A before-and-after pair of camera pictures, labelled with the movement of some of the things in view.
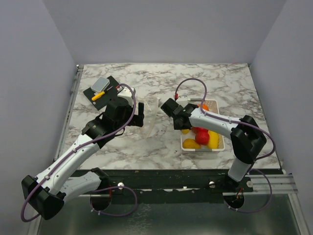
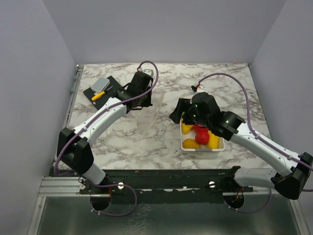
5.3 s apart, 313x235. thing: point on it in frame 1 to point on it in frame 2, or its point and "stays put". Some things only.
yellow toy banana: [213, 143] stays put
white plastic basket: [213, 106] stays put
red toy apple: [202, 136] stays put
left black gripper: [137, 120] to [148, 102]
